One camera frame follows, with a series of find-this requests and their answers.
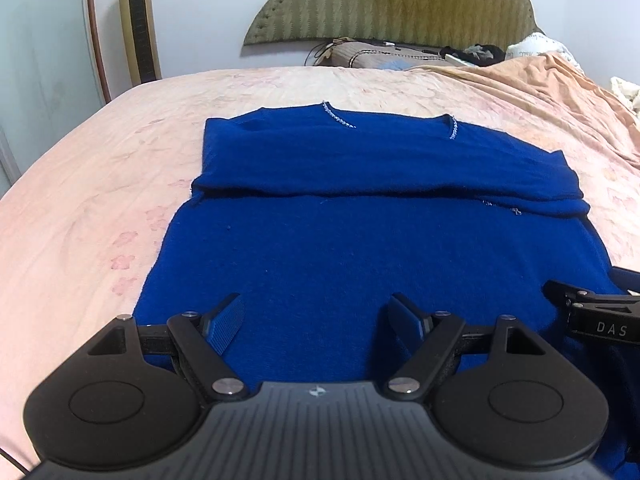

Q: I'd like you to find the olive padded headboard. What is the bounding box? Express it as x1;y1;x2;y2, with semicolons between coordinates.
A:
243;0;544;49

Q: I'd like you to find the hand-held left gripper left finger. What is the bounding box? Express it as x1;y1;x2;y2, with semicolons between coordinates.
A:
87;292;251;404

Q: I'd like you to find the frosted glass flower-print door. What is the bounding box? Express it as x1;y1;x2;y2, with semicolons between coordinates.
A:
0;0;112;188

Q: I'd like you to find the peach blanket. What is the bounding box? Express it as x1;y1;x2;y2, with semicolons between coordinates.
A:
415;52;640;171

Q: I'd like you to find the cream crumpled cloth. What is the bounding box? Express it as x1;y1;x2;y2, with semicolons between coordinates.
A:
609;76;640;117

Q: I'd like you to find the black cloth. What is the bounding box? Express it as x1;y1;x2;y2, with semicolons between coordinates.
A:
439;44;507;66

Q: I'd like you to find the blue knit sweater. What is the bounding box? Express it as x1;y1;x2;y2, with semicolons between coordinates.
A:
132;101;640;480

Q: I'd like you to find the brown patterned pillow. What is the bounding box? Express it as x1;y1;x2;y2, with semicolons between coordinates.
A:
320;40;451;71

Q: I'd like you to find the pink floral bed sheet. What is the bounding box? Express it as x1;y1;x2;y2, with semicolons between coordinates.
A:
0;52;640;467

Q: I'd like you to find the gold tower fan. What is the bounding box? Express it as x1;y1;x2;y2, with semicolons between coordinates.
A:
116;0;163;85

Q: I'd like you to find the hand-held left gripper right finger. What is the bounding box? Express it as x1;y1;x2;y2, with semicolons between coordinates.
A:
387;292;549;404

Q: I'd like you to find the white pillow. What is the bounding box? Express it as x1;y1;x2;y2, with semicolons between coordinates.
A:
505;32;584;69

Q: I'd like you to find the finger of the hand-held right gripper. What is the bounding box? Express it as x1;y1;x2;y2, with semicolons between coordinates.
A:
543;267;640;312

